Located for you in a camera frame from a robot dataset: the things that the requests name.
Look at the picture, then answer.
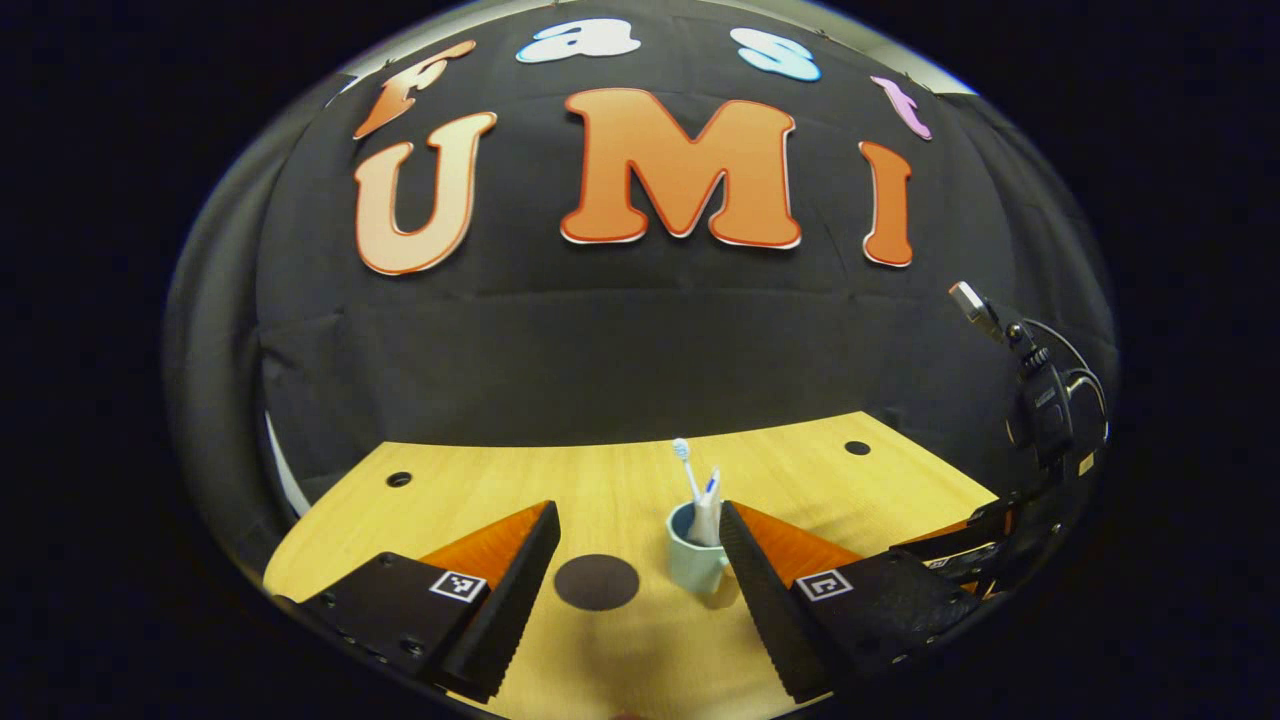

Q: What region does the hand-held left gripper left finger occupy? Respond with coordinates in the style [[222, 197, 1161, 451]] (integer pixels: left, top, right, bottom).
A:
[[275, 500, 563, 704]]

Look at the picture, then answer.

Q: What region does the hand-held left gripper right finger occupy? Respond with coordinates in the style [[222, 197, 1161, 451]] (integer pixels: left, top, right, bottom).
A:
[[718, 500, 986, 701]]

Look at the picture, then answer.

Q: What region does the dark round coaster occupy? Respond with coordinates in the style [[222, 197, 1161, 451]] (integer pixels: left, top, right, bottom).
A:
[[554, 554, 641, 612]]

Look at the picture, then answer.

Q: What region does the pale blue cup wooden handle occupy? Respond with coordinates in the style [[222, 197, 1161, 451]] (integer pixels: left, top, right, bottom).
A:
[[666, 500, 731, 598]]

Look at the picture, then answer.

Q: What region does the white toothpaste tube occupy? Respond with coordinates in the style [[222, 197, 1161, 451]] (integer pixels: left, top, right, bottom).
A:
[[690, 467, 724, 548]]

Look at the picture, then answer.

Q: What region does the white toothbrush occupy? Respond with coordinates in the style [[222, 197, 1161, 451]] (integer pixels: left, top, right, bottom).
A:
[[671, 437, 704, 506]]

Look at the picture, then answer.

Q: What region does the wooden desktop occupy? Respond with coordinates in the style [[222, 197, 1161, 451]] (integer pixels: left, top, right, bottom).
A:
[[262, 410, 1001, 720]]

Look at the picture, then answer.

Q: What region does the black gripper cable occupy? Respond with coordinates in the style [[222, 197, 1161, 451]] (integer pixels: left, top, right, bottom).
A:
[[1020, 318, 1111, 451]]

